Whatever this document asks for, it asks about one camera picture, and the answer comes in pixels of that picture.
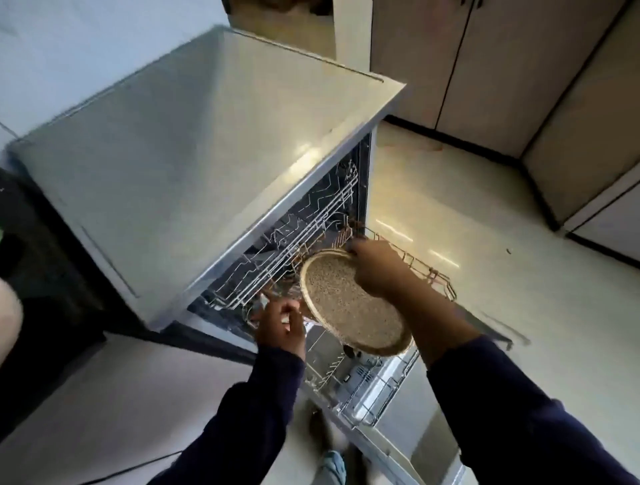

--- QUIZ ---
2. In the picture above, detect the silver dishwasher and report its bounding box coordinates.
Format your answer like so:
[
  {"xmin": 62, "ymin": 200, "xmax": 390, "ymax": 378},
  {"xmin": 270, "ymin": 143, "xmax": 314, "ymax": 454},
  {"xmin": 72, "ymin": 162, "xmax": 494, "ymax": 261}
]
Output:
[{"xmin": 5, "ymin": 25, "xmax": 531, "ymax": 485}]

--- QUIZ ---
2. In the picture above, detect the white base cabinet door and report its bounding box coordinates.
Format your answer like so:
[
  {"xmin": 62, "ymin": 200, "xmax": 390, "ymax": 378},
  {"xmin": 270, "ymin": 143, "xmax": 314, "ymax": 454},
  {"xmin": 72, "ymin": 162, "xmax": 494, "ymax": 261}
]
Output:
[{"xmin": 0, "ymin": 332, "xmax": 261, "ymax": 485}]

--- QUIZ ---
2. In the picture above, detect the person's left leg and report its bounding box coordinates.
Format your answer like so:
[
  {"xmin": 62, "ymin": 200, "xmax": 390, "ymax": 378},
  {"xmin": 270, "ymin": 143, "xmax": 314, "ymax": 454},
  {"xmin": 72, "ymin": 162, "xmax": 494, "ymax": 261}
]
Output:
[{"xmin": 312, "ymin": 449, "xmax": 349, "ymax": 485}]

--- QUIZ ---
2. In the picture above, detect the pink bowl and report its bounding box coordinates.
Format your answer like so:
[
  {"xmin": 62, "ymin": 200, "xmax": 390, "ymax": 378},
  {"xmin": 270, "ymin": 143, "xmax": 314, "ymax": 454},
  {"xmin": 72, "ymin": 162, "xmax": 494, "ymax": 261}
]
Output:
[{"xmin": 0, "ymin": 278, "xmax": 25, "ymax": 368}]

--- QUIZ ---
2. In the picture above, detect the person's right foot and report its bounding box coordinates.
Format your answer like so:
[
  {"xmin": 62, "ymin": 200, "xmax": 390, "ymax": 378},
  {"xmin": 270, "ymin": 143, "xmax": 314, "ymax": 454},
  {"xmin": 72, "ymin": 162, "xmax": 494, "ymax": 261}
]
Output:
[{"xmin": 347, "ymin": 444, "xmax": 376, "ymax": 485}]

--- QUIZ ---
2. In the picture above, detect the person's right hand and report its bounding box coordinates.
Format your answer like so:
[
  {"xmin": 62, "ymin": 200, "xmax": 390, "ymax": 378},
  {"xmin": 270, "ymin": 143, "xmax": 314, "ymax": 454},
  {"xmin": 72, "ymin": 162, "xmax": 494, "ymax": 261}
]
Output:
[{"xmin": 346, "ymin": 239, "xmax": 416, "ymax": 300}]

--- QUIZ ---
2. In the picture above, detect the person's left hand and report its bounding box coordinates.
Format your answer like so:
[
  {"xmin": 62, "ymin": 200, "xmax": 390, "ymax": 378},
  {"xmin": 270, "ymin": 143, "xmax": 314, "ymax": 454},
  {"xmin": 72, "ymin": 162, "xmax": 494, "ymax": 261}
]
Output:
[{"xmin": 253, "ymin": 292, "xmax": 307, "ymax": 360}]

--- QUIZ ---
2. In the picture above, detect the person's left forearm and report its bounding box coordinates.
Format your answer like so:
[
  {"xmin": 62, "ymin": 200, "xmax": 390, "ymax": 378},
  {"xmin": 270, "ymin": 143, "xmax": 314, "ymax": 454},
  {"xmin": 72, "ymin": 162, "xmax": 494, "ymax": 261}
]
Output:
[{"xmin": 149, "ymin": 344, "xmax": 307, "ymax": 485}]

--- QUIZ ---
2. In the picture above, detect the person's left foot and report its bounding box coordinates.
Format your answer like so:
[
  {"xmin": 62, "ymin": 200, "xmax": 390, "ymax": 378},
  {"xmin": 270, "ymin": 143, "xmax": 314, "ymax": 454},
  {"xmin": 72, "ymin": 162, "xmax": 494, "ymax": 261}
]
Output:
[{"xmin": 307, "ymin": 407, "xmax": 336, "ymax": 453}]

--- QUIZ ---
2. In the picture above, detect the white low cabinet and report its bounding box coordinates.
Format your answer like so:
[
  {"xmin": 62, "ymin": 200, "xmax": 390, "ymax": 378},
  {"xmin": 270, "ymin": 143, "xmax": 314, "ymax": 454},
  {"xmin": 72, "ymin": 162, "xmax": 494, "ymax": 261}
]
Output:
[{"xmin": 562, "ymin": 165, "xmax": 640, "ymax": 263}]

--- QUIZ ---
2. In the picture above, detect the person's right forearm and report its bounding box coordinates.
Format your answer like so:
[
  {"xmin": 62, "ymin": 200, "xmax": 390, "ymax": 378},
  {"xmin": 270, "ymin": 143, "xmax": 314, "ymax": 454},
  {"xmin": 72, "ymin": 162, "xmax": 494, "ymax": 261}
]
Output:
[{"xmin": 395, "ymin": 279, "xmax": 640, "ymax": 485}]

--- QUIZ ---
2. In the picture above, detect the person's foot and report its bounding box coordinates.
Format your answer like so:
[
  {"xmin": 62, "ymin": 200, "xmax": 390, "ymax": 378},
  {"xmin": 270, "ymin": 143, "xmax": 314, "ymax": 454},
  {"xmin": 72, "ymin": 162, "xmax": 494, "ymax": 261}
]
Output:
[
  {"xmin": 347, "ymin": 444, "xmax": 376, "ymax": 485},
  {"xmin": 307, "ymin": 407, "xmax": 336, "ymax": 453}
]

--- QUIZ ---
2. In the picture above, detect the tan speckled plate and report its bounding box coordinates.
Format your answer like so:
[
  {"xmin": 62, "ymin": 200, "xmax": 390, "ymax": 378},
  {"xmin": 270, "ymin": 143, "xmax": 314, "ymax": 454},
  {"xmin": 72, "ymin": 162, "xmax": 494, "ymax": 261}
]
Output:
[{"xmin": 299, "ymin": 248, "xmax": 415, "ymax": 358}]

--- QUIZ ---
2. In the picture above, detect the dark low furniture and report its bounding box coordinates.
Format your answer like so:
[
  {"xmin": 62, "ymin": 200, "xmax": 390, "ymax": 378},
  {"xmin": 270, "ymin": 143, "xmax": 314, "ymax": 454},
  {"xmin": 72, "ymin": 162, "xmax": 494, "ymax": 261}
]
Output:
[{"xmin": 222, "ymin": 0, "xmax": 335, "ymax": 16}]

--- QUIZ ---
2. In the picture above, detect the wire dishwasher rack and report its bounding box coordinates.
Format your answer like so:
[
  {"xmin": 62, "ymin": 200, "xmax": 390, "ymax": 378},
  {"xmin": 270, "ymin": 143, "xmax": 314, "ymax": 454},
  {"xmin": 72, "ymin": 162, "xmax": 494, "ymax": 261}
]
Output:
[
  {"xmin": 202, "ymin": 159, "xmax": 361, "ymax": 313},
  {"xmin": 299, "ymin": 225, "xmax": 459, "ymax": 430}
]

